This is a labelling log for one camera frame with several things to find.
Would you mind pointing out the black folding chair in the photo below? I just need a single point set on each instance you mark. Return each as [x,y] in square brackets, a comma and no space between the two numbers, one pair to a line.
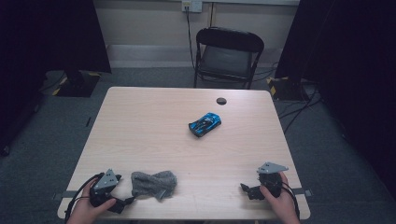
[229,59]

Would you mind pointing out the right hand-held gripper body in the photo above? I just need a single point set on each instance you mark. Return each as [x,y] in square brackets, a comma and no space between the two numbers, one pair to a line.
[271,182]

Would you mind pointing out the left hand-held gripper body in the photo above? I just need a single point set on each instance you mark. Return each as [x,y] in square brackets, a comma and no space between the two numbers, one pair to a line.
[106,182]

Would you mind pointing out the grey cloth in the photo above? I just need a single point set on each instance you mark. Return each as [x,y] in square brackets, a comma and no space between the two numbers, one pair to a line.
[152,185]

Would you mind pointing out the white wall skirting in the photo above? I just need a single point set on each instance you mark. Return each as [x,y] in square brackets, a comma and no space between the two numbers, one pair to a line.
[149,56]

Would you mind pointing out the person's left hand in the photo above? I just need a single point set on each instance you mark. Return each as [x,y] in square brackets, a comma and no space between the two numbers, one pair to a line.
[84,211]

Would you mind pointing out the blue toy car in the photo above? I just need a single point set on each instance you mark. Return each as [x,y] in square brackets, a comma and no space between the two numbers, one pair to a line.
[205,124]

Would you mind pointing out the black stand base yellow tape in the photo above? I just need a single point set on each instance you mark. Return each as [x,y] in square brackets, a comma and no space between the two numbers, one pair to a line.
[77,85]
[286,90]

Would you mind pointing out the white wall socket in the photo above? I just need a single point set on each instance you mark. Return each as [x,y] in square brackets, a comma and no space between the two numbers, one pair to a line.
[192,5]

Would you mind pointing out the black curtain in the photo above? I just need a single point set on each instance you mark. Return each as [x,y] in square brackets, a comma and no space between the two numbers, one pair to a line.
[46,37]
[351,62]

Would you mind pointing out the black table grommet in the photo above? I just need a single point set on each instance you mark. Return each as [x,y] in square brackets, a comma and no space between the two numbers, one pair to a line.
[221,101]

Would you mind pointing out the person's right hand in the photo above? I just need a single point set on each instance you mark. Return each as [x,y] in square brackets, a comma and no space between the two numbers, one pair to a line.
[283,208]

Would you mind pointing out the grey tape strip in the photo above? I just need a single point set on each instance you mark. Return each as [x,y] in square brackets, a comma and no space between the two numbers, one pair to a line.
[62,195]
[303,192]

